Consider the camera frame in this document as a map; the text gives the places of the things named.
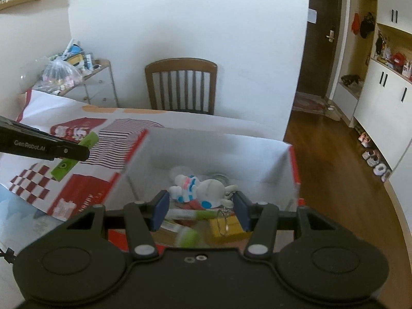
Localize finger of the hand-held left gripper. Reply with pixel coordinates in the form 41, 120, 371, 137
48, 142, 91, 162

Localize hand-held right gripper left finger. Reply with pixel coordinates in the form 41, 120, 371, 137
66, 190, 170, 259

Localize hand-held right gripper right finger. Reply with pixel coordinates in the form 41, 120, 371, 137
232, 191, 338, 259

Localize small yellow box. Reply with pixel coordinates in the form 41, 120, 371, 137
208, 216, 254, 245

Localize pink red packet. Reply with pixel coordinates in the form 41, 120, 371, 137
178, 200, 208, 211

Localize toothpick jar green lid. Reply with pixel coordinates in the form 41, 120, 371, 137
161, 222, 200, 249

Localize white blue figurine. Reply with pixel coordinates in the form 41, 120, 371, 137
169, 174, 239, 236

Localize white cardboard box red trim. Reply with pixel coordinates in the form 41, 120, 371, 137
106, 127, 305, 252

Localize white red printed table cover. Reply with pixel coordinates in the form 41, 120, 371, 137
0, 88, 285, 224

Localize small side cabinet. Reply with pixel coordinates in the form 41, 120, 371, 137
61, 58, 119, 107

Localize clear plastic bag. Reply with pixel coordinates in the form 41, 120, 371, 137
34, 58, 85, 95

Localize pile of assorted packets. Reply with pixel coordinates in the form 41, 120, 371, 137
63, 39, 102, 73

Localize patterned door mat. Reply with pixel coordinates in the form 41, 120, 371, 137
293, 93, 329, 115

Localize beige slippers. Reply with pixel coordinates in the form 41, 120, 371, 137
325, 105, 342, 122

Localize brown wooden chair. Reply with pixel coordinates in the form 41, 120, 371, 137
145, 58, 218, 116

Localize white black shoes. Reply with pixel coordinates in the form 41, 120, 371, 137
362, 150, 392, 183

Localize dark brown door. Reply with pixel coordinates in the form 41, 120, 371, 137
296, 0, 346, 99

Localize black hat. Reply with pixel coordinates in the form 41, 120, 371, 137
359, 12, 376, 38

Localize wooden wall shelf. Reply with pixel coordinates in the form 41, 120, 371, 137
0, 0, 53, 11

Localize white wooden wall cabinet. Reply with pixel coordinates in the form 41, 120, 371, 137
330, 0, 412, 194

